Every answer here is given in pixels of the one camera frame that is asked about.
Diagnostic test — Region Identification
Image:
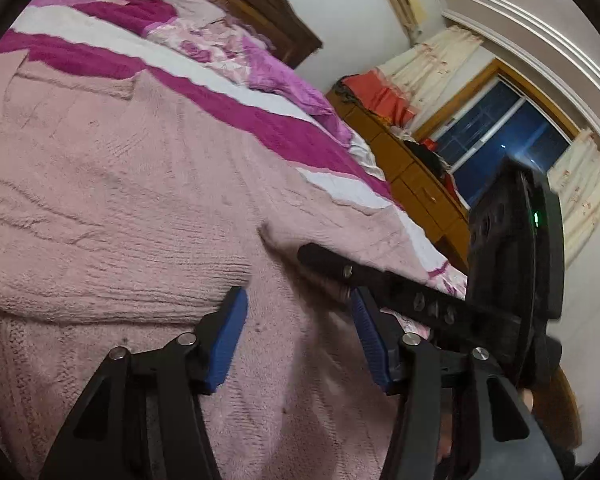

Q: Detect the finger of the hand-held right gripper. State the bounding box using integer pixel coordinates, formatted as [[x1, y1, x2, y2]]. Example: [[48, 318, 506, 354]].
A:
[[297, 242, 517, 366]]

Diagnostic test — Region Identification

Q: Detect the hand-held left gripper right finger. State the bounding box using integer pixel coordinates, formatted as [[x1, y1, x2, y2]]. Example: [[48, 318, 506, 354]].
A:
[[351, 287, 566, 480]]

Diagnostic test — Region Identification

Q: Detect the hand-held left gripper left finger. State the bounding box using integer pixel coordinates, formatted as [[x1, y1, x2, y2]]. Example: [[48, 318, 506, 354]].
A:
[[40, 286, 249, 480]]

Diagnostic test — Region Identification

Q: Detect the pink knitted sweater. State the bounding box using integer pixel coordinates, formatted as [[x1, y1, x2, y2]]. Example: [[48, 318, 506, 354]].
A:
[[0, 57, 461, 480]]

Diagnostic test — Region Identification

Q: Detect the dark clothes pile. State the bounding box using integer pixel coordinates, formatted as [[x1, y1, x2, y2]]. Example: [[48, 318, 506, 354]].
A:
[[405, 137, 473, 208]]

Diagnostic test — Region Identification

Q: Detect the cream floral curtain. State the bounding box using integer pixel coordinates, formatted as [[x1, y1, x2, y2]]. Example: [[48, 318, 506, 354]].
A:
[[547, 127, 600, 268], [377, 25, 483, 126]]

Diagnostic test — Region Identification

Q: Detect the wooden dresser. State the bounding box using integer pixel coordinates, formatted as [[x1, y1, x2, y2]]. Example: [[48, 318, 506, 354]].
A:
[[325, 87, 473, 273]]

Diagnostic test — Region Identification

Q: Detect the wooden framed window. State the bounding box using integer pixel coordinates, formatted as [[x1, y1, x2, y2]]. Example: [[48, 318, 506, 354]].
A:
[[412, 57, 581, 206]]

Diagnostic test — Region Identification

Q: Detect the red orange cloth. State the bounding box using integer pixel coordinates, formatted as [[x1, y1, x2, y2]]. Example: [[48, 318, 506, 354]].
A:
[[340, 72, 416, 128]]

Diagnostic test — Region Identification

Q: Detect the purple floral quilt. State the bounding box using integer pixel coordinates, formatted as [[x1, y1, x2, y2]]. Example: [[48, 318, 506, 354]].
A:
[[145, 12, 353, 146]]

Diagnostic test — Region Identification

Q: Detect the dark wooden headboard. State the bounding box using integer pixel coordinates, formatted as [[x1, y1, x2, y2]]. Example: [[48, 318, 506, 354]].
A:
[[100, 0, 323, 68]]

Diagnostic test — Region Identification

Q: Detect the magenta white striped blanket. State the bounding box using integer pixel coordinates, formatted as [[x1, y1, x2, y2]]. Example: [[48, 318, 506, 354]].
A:
[[0, 0, 468, 296]]

